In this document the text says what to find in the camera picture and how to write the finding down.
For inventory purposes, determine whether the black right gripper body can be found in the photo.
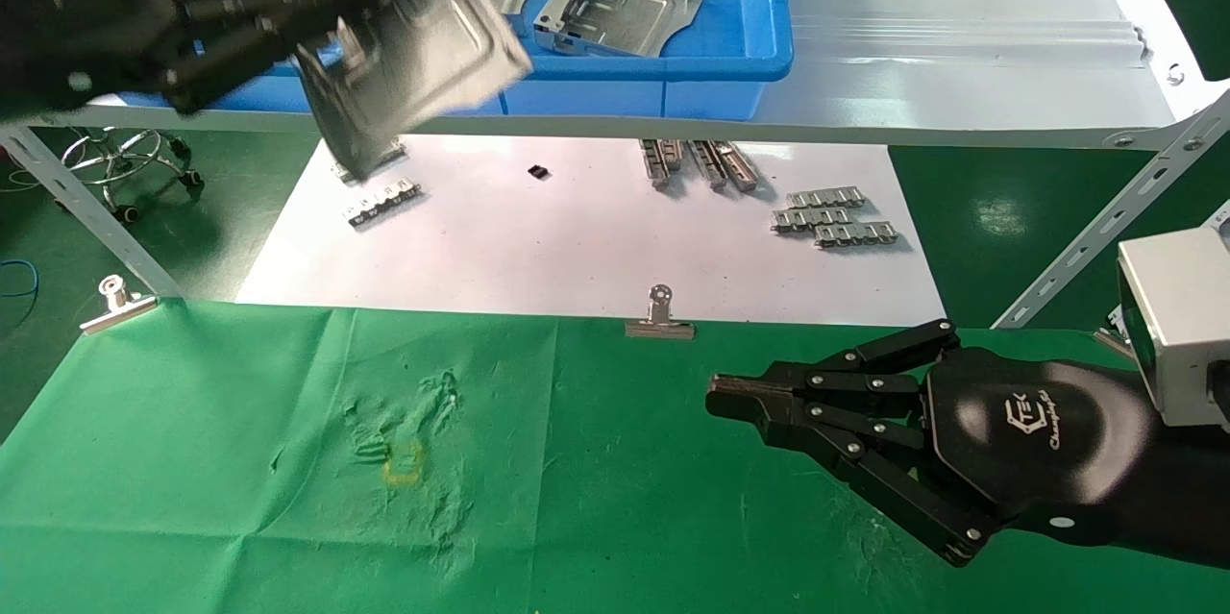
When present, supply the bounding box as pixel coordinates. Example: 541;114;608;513
918;348;1159;527

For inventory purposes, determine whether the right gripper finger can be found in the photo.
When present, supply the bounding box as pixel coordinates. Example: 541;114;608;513
706;318;962;415
711;401;1002;569

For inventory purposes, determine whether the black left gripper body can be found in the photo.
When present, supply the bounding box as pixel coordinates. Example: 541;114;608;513
0;0;190;122

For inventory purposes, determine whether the blue plastic parts bin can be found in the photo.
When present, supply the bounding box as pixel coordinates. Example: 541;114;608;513
91;0;795;120

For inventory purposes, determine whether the silver binder clip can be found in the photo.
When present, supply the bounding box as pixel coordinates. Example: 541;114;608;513
79;275;160;335
1094;305;1140;361
625;284;696;341

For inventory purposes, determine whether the chrome stool base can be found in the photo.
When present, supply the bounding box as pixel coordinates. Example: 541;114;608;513
60;127;205;221

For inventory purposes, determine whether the metal strips pile top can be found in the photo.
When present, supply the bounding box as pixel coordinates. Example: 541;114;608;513
716;141;762;192

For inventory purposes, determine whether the green table cloth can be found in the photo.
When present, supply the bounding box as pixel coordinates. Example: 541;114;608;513
0;297;1230;614

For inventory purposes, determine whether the white paper sheet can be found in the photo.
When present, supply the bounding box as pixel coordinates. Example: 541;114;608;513
235;134;947;325

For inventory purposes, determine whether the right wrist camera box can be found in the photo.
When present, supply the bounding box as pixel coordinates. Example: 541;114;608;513
1115;225;1230;430

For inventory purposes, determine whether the perforated white shelf post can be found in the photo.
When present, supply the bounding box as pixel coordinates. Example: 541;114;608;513
0;122;184;300
995;90;1230;329

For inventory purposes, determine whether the blue cable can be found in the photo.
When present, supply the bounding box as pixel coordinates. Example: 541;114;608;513
0;258;41;300

